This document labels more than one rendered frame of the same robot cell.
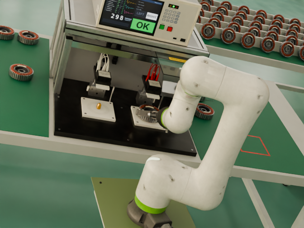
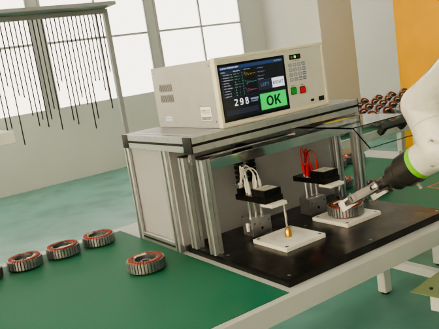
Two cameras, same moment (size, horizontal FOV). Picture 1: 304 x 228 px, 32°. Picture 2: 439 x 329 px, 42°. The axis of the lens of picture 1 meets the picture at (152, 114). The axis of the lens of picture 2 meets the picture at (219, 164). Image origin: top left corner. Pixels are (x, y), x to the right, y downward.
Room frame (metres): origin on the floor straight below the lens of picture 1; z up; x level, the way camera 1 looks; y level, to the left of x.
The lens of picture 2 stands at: (0.57, 0.80, 1.31)
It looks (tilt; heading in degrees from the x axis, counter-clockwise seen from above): 10 degrees down; 346
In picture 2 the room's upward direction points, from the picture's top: 9 degrees counter-clockwise
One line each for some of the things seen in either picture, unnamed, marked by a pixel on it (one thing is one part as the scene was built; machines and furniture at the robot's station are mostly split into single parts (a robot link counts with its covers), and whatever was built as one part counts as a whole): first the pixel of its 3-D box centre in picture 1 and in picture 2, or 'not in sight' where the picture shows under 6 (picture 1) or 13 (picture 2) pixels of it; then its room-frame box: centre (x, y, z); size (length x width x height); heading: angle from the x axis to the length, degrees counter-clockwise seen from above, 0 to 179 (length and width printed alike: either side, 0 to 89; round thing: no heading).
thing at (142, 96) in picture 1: (144, 97); (313, 203); (2.31, 0.06, 0.80); 0.08 x 0.05 x 0.06; 109
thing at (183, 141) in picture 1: (122, 114); (315, 230); (2.15, 0.13, 0.76); 0.64 x 0.47 x 0.02; 109
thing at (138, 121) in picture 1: (148, 117); (346, 215); (2.17, 0.01, 0.78); 0.15 x 0.15 x 0.01; 19
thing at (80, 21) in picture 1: (133, 23); (240, 123); (2.44, 0.23, 1.09); 0.68 x 0.44 x 0.05; 109
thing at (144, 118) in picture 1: (149, 113); (345, 208); (2.17, 0.01, 0.80); 0.11 x 0.11 x 0.04
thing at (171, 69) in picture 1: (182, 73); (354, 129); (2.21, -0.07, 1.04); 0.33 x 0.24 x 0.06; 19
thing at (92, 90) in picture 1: (97, 89); (257, 223); (2.23, 0.29, 0.80); 0.08 x 0.05 x 0.06; 109
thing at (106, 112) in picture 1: (97, 109); (289, 237); (2.10, 0.24, 0.78); 0.15 x 0.15 x 0.01; 19
